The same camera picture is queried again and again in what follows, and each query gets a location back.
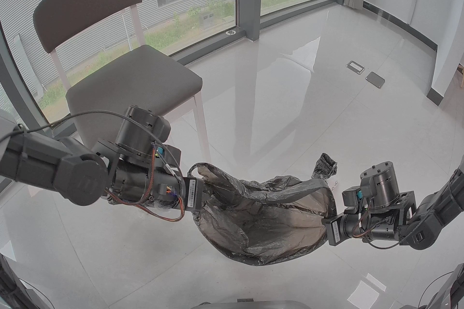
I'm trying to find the grey padded chair white legs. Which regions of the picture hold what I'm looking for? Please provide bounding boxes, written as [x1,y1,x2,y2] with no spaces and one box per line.
[33,0,212,174]

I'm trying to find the black plastic bag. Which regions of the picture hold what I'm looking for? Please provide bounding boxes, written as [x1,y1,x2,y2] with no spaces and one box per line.
[188,162,338,267]

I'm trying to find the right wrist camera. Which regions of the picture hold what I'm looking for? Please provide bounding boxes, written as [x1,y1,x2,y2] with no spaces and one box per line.
[342,185,364,218]

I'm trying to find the black cable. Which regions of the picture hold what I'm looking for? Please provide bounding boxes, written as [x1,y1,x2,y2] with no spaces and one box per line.
[22,110,145,135]

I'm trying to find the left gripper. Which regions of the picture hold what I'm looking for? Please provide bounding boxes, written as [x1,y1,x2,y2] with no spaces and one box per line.
[112,161,204,213]

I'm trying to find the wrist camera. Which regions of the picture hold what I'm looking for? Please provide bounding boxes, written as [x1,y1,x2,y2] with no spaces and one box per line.
[342,185,364,218]
[154,144,182,171]

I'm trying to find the crumpled black plastic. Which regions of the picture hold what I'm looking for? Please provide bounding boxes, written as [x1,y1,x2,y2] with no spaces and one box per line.
[311,153,339,180]

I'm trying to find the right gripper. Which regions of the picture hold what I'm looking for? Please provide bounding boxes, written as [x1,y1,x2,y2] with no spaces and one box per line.
[324,211,398,247]

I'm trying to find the clear printed wrapper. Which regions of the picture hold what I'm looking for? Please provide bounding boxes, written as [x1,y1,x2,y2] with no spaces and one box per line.
[327,175,343,193]

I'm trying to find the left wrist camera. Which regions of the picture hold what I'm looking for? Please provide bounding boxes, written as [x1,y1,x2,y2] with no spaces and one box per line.
[154,144,182,171]

